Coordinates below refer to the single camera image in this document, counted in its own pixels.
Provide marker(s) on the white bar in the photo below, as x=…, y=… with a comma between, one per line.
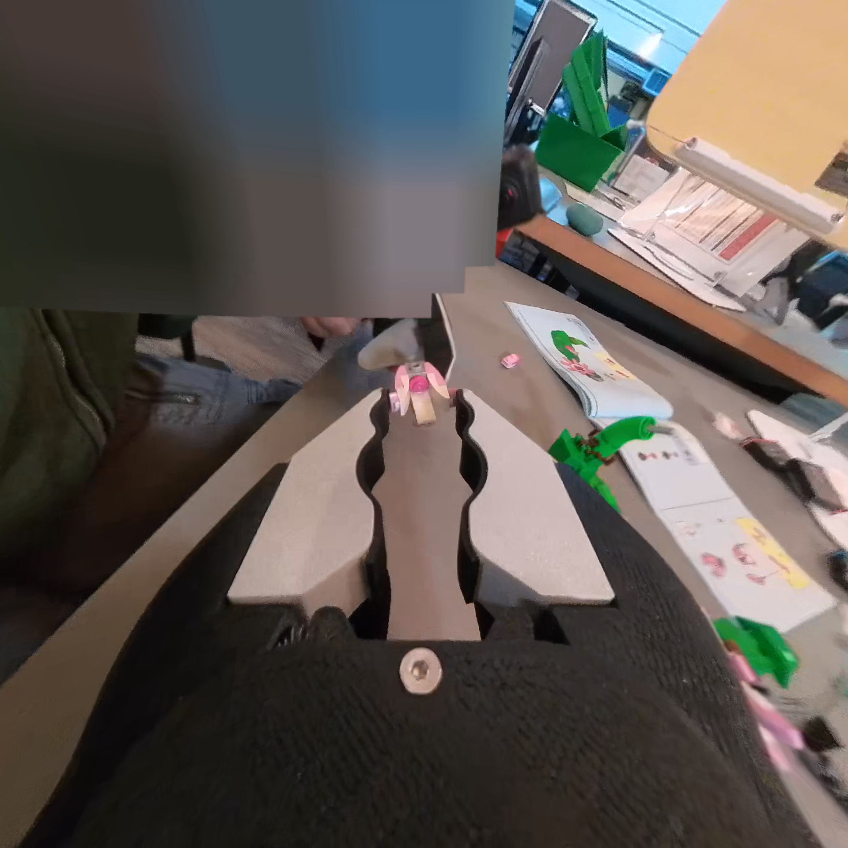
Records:
x=748, y=179

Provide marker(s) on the open instruction booklet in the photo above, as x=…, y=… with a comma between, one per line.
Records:
x=729, y=550

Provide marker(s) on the pale pink lego piece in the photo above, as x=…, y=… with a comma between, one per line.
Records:
x=727, y=425

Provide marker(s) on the white and black device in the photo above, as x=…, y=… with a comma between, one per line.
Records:
x=821, y=464

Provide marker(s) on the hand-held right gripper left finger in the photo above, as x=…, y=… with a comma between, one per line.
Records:
x=311, y=523

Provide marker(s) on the black camera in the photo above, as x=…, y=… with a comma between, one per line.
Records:
x=520, y=189

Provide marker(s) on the person's left hand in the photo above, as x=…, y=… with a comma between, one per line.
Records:
x=338, y=326

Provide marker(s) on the dark blue bag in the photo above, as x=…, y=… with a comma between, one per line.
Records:
x=821, y=285

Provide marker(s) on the yellow board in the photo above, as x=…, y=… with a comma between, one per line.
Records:
x=748, y=66

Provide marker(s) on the person's legs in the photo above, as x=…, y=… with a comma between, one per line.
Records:
x=199, y=391

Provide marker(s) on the wooden desk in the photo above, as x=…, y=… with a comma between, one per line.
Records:
x=729, y=331

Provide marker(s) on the black computer monitor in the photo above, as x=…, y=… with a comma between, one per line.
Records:
x=550, y=53

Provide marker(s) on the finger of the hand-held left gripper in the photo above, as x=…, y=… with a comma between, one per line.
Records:
x=391, y=348
x=444, y=348

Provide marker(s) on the person's green jacket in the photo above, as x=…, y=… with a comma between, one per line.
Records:
x=46, y=430

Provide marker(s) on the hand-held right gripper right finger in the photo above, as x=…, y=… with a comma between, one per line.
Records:
x=530, y=530

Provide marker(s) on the closed instruction booklet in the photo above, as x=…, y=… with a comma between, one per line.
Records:
x=596, y=371

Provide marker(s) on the small pink lego flower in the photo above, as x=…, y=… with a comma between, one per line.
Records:
x=419, y=384

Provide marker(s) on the stack of plastic document sleeves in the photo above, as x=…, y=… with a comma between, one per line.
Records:
x=702, y=225

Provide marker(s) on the teal round speaker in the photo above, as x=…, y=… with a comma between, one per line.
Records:
x=584, y=220

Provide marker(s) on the large pink lego flower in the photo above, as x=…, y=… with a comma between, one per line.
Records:
x=768, y=722

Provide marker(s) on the green file holder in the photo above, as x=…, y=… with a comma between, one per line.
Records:
x=576, y=152

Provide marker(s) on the green lego plant build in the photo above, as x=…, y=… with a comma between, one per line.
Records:
x=629, y=430

